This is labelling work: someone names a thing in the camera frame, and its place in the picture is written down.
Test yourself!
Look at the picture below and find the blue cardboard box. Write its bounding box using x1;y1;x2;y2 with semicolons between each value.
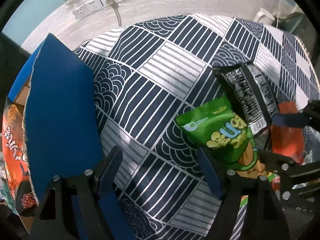
2;32;104;233

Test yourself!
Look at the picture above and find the white thin cord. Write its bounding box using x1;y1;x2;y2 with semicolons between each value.
274;0;283;28

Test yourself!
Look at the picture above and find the silver foil snack bar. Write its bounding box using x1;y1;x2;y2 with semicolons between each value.
292;127;319;165

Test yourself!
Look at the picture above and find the white wall socket strip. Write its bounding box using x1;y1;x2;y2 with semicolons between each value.
72;0;124;20

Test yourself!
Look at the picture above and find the orange translucent candy bag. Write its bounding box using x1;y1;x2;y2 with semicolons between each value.
271;115;305;165

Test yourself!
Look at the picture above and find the white electric kettle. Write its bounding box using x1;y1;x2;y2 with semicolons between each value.
253;8;276;25

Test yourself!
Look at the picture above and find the navy white patterned tablecloth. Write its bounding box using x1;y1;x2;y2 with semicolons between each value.
74;14;319;239

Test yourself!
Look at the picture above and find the grey plug cable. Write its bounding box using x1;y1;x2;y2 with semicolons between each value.
106;0;123;28

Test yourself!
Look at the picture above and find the green snack bag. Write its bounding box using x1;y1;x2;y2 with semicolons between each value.
175;95;266;178

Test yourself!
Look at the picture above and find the black white-text snack bag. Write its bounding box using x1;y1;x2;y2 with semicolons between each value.
213;61;279;135

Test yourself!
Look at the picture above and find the orange black chip bag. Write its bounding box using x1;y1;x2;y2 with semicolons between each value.
2;98;37;217

